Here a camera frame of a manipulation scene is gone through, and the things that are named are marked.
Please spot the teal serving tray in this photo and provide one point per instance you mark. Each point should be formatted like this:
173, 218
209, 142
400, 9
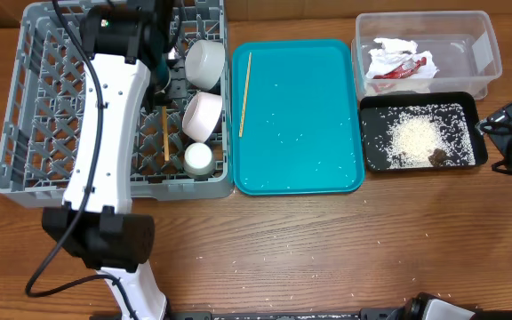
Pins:
301, 128

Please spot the clear plastic bin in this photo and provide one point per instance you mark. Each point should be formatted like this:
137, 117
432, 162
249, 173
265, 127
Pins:
463, 45

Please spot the red snack wrapper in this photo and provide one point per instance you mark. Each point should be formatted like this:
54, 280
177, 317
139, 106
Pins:
405, 70

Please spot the black waste tray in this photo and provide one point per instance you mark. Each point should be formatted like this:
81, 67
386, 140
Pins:
416, 99

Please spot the white paper cup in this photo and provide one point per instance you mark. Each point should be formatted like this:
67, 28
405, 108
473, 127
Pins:
199, 163

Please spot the grey bowl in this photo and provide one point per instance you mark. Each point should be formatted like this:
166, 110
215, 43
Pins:
204, 64

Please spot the wooden chopstick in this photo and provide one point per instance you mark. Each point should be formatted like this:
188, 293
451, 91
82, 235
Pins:
165, 135
245, 97

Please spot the white shallow bowl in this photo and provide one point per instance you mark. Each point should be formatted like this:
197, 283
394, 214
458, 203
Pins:
201, 116

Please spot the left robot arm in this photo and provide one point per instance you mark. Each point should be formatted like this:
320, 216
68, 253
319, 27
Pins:
123, 48

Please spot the white rice pile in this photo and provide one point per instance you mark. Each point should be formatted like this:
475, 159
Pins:
402, 138

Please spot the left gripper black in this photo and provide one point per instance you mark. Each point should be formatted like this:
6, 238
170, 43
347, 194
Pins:
156, 100

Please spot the dark brown food scrap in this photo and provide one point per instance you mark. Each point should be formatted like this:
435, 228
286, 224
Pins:
438, 158

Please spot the grey dishwasher rack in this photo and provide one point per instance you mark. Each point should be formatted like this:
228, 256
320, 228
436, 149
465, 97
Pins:
45, 111

